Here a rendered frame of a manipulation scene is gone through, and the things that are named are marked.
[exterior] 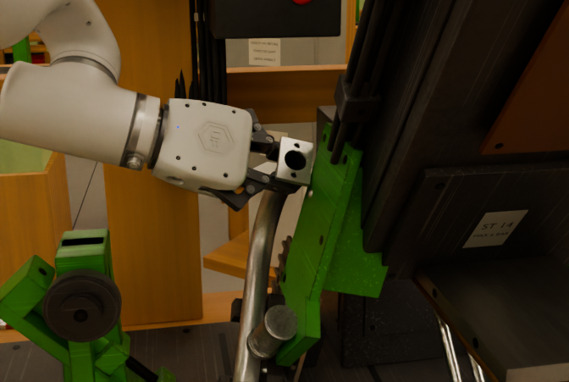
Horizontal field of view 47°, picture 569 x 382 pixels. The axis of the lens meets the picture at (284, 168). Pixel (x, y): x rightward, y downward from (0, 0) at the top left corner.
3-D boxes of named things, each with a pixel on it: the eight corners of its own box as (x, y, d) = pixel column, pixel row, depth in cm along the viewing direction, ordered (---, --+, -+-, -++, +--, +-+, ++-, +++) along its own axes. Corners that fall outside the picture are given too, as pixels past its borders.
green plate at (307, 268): (368, 344, 72) (428, 165, 66) (297, 334, 70) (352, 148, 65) (341, 295, 83) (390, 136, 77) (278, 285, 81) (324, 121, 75)
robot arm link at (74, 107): (128, 118, 79) (114, 180, 73) (12, 88, 75) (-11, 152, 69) (142, 71, 72) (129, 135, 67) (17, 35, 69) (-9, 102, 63)
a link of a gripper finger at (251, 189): (247, 190, 73) (303, 202, 75) (250, 164, 74) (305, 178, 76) (238, 201, 76) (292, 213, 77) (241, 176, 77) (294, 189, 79)
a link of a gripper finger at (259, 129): (252, 141, 76) (306, 155, 78) (255, 118, 77) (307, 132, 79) (244, 153, 78) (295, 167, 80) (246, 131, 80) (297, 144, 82)
